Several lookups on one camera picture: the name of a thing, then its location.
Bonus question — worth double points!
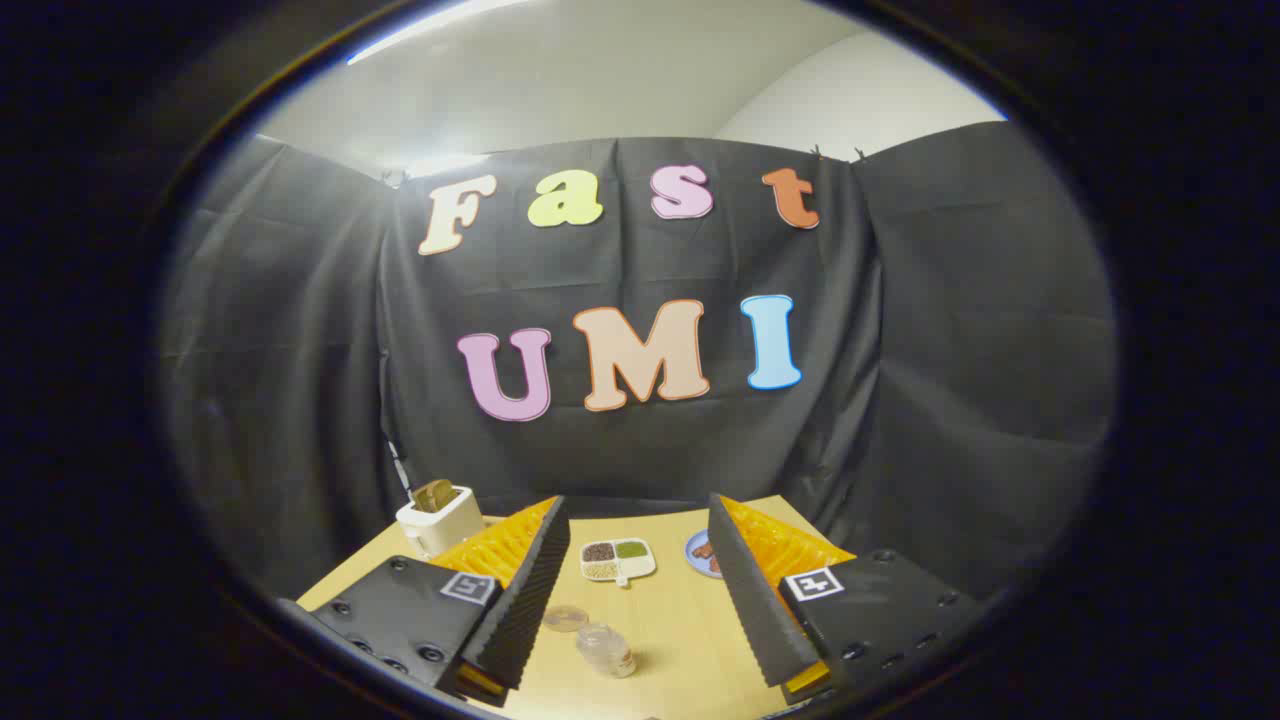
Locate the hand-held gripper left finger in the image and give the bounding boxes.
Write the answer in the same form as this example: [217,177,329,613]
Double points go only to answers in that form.
[278,494,572,707]

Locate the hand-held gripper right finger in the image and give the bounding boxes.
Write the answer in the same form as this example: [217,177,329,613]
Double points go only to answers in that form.
[708,492,1001,706]

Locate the clear plastic juice bottle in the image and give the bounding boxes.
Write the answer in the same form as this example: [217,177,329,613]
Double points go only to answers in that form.
[576,622,637,679]

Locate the wooden table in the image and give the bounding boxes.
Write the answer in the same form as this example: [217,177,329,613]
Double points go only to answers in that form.
[297,494,861,720]

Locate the blue plate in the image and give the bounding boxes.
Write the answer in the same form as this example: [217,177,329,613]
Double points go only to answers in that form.
[685,528,726,580]

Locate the white divided snack tray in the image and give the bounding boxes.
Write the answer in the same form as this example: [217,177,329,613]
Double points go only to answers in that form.
[580,538,658,588]

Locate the white toaster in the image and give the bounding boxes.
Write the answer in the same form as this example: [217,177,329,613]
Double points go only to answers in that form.
[396,485,486,559]

